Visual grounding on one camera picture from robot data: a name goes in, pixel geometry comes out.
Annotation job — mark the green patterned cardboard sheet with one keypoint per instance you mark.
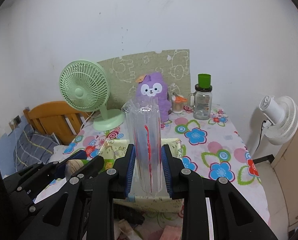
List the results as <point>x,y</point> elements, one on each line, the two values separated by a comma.
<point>123,73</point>

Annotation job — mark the clear plastic tube pack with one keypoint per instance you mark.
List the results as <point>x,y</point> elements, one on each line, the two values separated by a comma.
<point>143,124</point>

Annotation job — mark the small cup with scissors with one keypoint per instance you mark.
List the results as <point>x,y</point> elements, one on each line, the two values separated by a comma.
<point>178,103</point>

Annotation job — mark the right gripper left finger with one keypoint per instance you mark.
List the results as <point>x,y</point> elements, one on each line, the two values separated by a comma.
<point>114,183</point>

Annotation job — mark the glass jar green lid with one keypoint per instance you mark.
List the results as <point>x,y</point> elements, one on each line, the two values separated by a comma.
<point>201,99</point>

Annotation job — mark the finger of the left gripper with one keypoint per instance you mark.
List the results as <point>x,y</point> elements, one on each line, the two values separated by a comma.
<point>91,168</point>
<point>35,178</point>

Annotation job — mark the grey plaid pillow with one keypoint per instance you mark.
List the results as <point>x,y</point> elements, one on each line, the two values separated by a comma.
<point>33,147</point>

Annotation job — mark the beige roll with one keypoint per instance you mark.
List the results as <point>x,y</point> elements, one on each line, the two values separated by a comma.
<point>72,166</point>

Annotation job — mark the black plastic bag bundle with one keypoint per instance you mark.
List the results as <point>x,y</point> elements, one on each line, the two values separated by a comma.
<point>131,216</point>

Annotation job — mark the cartoon paper storage box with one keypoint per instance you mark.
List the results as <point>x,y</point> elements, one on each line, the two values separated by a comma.
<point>137,198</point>

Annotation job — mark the wall power outlet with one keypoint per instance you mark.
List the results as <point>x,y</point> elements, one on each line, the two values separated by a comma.
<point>17,120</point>

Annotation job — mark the white towel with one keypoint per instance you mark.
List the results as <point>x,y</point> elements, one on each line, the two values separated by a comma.
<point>122,226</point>

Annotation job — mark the pink cloth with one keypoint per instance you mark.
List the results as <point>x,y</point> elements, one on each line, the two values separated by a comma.
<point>171,233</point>

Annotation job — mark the floral tablecloth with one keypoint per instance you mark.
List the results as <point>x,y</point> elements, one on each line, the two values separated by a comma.
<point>211,148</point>

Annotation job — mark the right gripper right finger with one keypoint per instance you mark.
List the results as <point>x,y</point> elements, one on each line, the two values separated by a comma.
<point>211,204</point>

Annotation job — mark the green desk fan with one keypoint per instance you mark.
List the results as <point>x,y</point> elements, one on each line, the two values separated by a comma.
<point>85,87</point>

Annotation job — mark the purple plush toy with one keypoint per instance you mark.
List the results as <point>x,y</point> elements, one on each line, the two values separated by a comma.
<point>153,86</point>

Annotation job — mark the white standing fan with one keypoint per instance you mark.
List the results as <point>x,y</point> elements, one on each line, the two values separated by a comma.
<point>281,121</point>

